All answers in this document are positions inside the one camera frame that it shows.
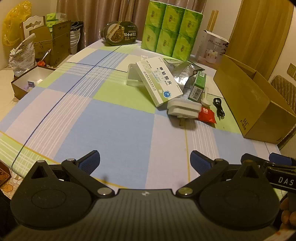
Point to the desktop with checked tablecloth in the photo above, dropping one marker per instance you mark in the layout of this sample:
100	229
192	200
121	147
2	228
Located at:
115	129

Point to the red snack packet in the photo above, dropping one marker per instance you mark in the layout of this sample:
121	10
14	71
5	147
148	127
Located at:
206	115

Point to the white carved chair back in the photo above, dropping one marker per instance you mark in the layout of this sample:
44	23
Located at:
34	23

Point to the long white printed box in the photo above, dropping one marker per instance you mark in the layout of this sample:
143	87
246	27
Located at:
145	57

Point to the white plastic spoon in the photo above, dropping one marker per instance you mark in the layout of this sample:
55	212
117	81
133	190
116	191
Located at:
205	100

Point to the silver foil pouch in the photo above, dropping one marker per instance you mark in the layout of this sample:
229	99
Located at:
182	74

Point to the white printed bag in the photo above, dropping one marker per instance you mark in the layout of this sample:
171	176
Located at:
22	58

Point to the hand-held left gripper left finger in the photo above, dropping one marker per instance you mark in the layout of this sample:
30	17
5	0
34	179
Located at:
89	160

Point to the orange patterned box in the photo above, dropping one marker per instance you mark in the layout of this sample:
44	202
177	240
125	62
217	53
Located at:
4	175

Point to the beige patterned curtain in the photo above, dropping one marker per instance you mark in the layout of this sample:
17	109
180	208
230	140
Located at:
99	14

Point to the beige wall socket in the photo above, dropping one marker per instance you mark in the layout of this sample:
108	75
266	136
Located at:
291	70

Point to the yellow plastic bag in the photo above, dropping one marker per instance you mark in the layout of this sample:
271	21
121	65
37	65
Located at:
16	20

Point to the large white medicine box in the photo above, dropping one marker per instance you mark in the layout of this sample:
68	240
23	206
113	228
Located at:
159	81

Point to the bundle of green tissue packs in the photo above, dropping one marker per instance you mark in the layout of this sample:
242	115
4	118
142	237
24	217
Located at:
172	30

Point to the wooden door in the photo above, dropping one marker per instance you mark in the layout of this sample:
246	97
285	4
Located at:
259	30

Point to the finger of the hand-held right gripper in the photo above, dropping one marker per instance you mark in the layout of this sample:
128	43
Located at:
281	158
255	157

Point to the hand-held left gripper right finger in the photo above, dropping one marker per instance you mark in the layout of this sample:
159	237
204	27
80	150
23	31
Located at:
200	160

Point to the wooden stick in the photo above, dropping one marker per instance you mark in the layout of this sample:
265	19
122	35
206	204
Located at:
211	20
215	19

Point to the stacked metal pots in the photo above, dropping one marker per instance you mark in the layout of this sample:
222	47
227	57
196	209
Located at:
75	38

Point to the loose green tissue packs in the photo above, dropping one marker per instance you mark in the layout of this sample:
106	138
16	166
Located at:
54	18

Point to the white plug adapter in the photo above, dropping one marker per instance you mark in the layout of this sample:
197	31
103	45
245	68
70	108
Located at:
183	107

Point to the large cardboard box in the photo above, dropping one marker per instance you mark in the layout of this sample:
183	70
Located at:
245	102

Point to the brown cardboard carton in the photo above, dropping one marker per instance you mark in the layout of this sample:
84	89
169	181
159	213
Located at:
60	41

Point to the dark green instant meal bowl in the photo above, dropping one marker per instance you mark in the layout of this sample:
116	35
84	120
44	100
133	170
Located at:
120	33

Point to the white humidifier box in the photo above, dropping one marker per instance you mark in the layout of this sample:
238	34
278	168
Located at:
212	47

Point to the small green carton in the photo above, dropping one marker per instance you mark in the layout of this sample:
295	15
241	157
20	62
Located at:
197	85

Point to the quilted chair back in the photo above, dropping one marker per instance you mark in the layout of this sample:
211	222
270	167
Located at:
283	84

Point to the person's right hand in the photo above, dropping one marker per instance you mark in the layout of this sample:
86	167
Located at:
289	213

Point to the clear plastic lidded box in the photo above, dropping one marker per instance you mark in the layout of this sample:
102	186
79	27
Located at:
133	75

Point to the brown open gift box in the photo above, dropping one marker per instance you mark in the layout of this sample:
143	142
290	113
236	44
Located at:
20	89

